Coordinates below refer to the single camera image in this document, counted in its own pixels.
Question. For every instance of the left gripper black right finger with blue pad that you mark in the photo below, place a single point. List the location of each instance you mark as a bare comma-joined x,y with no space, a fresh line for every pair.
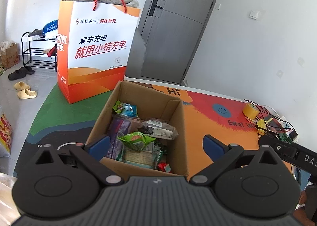
251,183

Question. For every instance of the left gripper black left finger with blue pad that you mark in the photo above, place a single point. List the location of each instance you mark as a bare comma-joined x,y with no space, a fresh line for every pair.
62,183

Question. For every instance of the green pastry packet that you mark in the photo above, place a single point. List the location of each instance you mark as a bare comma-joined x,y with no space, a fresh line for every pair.
142,150

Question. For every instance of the red candy packet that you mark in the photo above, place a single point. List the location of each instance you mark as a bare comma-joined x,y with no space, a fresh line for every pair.
164,167

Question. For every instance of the green blue snack packet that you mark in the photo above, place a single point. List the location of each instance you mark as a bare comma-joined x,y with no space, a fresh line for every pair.
125,109

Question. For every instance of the white snack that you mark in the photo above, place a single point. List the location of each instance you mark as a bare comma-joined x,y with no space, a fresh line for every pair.
158,129

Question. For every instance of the purple snack packet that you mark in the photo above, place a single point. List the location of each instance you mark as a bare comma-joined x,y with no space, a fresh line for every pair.
119,126

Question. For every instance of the yellow tape roll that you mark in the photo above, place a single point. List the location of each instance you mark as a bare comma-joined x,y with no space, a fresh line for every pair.
250,111

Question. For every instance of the colourful table mat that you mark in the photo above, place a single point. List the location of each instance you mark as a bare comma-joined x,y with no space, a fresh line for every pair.
59,123

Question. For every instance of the beige slipper near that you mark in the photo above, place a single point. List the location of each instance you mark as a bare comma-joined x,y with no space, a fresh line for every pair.
26,94

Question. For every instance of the beige slipper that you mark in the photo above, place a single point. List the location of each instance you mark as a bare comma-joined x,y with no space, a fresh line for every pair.
21,86
26,94

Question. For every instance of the beige slipper far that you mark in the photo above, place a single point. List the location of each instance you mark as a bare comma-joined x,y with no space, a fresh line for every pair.
21,86

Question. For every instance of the black slipper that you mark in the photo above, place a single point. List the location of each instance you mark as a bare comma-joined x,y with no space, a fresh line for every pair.
21,73

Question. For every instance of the brown cardboard box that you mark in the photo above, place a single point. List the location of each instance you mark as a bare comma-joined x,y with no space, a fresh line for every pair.
150,104

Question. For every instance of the black shoe rack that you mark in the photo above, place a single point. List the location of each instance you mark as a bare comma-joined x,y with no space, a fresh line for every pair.
39,51

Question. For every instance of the grey chair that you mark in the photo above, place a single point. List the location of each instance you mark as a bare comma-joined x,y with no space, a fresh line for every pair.
136,56

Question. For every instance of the cardboard box on floor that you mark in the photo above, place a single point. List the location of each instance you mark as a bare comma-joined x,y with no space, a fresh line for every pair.
9,54

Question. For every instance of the orange white paper bag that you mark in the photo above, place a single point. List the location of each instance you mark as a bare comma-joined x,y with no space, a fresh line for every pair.
93,46

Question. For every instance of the grey door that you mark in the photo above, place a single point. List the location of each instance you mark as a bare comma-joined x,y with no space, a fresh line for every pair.
171,36

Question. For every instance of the white wall switch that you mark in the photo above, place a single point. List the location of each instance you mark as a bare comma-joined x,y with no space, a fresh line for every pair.
254,14

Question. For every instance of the black door handle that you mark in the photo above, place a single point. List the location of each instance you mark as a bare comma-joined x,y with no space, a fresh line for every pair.
153,7

